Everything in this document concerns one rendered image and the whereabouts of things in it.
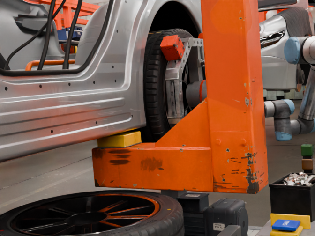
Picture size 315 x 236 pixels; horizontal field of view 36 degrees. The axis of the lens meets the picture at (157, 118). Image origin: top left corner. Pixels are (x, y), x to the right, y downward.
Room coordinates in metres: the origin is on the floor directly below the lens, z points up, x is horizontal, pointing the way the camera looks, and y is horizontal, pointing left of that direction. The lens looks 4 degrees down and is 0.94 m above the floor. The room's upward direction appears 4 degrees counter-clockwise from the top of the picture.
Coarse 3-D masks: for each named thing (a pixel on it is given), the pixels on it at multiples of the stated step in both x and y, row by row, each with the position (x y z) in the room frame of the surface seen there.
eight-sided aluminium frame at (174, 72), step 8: (184, 40) 2.25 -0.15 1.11; (192, 40) 2.26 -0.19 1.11; (200, 40) 2.36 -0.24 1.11; (184, 56) 2.18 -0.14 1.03; (176, 64) 2.20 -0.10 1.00; (184, 64) 2.18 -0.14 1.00; (168, 72) 2.13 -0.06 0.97; (176, 72) 2.11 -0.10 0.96; (168, 80) 2.13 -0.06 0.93; (176, 80) 2.11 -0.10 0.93; (168, 88) 2.13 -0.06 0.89; (176, 88) 2.11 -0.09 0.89; (168, 96) 2.13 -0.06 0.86; (176, 96) 2.11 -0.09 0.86; (168, 104) 2.13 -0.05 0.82; (176, 104) 2.11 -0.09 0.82; (168, 112) 2.13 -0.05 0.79; (176, 120) 2.12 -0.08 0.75
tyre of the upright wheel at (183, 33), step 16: (160, 32) 2.31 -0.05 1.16; (176, 32) 2.32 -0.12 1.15; (144, 64) 2.16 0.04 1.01; (160, 64) 2.15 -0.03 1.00; (144, 80) 2.14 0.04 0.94; (160, 80) 2.14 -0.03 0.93; (144, 96) 2.13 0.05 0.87; (160, 96) 2.13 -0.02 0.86; (160, 112) 2.12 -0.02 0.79; (144, 128) 2.15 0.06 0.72; (160, 128) 2.13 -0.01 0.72
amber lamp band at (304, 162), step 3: (303, 159) 1.73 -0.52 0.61; (306, 159) 1.73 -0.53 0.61; (309, 159) 1.72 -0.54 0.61; (312, 159) 1.72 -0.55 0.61; (303, 162) 1.73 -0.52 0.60; (306, 162) 1.73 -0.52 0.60; (309, 162) 1.72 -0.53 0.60; (312, 162) 1.72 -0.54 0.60; (303, 165) 1.73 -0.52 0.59; (306, 165) 1.73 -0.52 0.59; (309, 165) 1.72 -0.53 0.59; (312, 165) 1.72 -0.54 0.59; (303, 168) 1.73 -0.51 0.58; (306, 168) 1.73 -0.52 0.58; (309, 168) 1.72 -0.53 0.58; (312, 168) 1.72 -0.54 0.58
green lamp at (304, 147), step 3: (303, 144) 1.75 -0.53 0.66; (306, 144) 1.75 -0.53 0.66; (309, 144) 1.74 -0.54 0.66; (312, 144) 1.74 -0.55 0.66; (303, 147) 1.73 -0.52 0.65; (306, 147) 1.73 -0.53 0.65; (309, 147) 1.72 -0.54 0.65; (312, 147) 1.73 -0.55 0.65; (303, 150) 1.73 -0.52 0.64; (306, 150) 1.73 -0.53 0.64; (309, 150) 1.72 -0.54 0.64; (312, 150) 1.72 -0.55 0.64; (303, 153) 1.73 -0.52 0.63; (306, 153) 1.73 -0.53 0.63; (309, 153) 1.72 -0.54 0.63; (312, 153) 1.72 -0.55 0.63
